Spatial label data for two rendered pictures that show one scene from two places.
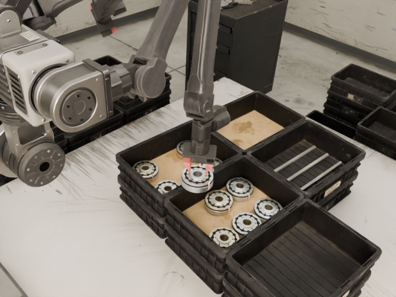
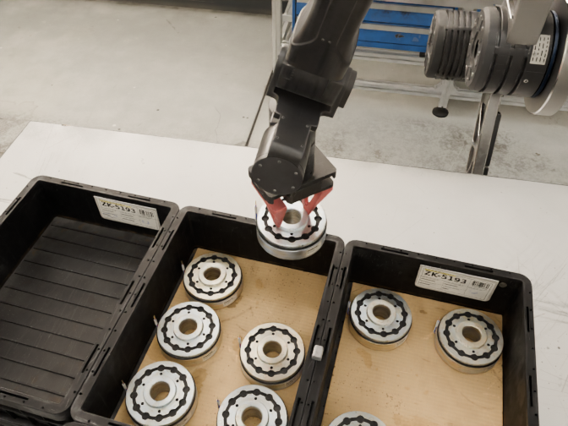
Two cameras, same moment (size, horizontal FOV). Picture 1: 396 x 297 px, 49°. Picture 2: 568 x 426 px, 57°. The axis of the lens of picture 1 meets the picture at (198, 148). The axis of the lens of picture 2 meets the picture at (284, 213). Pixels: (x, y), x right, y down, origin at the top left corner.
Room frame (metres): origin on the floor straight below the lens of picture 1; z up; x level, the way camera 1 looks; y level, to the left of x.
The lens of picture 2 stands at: (1.47, -0.28, 1.62)
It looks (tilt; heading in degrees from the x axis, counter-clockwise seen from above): 48 degrees down; 149
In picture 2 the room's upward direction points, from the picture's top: straight up
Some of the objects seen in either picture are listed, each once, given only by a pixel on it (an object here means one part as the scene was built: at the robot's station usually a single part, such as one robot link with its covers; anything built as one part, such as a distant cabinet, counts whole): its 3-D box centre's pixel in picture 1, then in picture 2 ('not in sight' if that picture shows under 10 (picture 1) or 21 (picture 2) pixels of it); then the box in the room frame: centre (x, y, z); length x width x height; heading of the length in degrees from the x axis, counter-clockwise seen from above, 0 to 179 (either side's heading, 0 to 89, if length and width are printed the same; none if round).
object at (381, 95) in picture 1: (358, 108); not in sight; (2.61, -1.11, 0.37); 0.40 x 0.30 x 0.45; 49
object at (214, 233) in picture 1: (224, 238); (212, 275); (0.94, -0.11, 0.86); 0.10 x 0.10 x 0.01
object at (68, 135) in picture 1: (85, 137); not in sight; (2.14, 0.71, 0.31); 0.40 x 0.30 x 0.34; 139
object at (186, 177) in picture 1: (197, 175); (292, 220); (1.03, 0.00, 1.04); 0.10 x 0.10 x 0.01
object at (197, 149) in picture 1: (200, 145); (292, 158); (1.04, -0.01, 1.17); 0.10 x 0.07 x 0.07; 88
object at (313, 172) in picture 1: (303, 165); not in sight; (1.34, -0.43, 0.87); 0.40 x 0.30 x 0.11; 134
